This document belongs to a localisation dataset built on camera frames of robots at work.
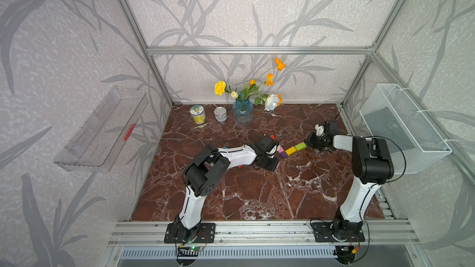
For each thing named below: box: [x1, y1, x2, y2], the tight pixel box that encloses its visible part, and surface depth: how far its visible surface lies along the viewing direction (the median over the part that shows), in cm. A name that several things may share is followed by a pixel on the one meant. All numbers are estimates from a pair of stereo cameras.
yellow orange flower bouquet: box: [213, 57, 286, 112], surface depth 91 cm
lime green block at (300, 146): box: [294, 141, 308, 151], surface depth 101 cm
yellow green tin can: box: [189, 105, 207, 125], surface depth 110 cm
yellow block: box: [285, 146, 297, 156], surface depth 100 cm
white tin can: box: [213, 105, 228, 123], surface depth 111 cm
